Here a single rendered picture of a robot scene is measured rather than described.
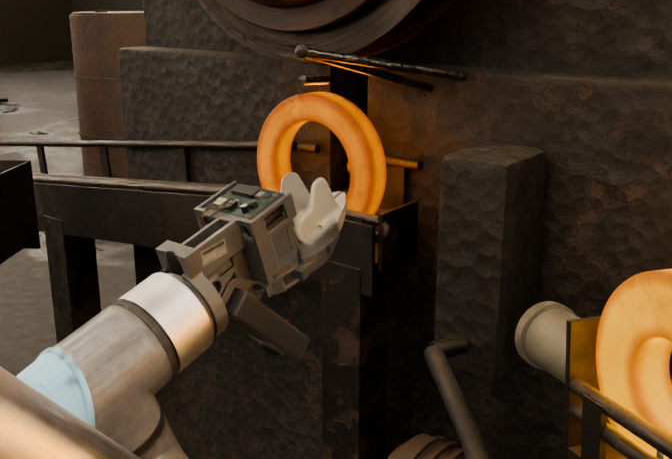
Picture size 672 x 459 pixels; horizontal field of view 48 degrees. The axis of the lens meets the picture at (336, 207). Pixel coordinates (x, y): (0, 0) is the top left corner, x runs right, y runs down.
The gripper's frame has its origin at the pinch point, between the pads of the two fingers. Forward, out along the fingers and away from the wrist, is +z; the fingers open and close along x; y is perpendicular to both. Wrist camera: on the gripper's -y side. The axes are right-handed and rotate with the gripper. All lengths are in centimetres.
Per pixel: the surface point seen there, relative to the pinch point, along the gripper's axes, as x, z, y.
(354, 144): 6.5, 12.1, 0.1
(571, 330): -26.8, -6.2, -1.9
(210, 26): 44, 28, 8
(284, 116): 17.1, 12.5, 2.3
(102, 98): 263, 136, -71
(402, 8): -1.3, 14.6, 15.4
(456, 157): -8.4, 9.9, 1.7
